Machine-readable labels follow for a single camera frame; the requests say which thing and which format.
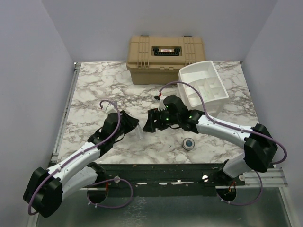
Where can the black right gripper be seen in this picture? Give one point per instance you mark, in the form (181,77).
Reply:
(150,126)

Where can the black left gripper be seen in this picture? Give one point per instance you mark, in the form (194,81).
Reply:
(131,122)

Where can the black cap clear bottle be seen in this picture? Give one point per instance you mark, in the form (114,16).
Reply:
(139,132)

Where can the white plastic drawer organizer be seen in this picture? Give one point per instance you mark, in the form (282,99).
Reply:
(204,77)

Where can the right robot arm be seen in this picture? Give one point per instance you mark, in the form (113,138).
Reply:
(259,149)

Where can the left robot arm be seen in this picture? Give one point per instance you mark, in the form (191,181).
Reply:
(47,187)

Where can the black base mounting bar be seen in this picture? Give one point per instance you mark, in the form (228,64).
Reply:
(151,180)

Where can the tan plastic toolbox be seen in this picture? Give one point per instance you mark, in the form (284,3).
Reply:
(146,68)

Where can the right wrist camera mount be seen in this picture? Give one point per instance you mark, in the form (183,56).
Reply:
(160,97)

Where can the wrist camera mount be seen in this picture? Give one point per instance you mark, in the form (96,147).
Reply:
(160,97)
(108,108)

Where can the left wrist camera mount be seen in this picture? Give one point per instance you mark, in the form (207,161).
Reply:
(108,108)

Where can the black toolbox handle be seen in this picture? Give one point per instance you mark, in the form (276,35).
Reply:
(166,52)

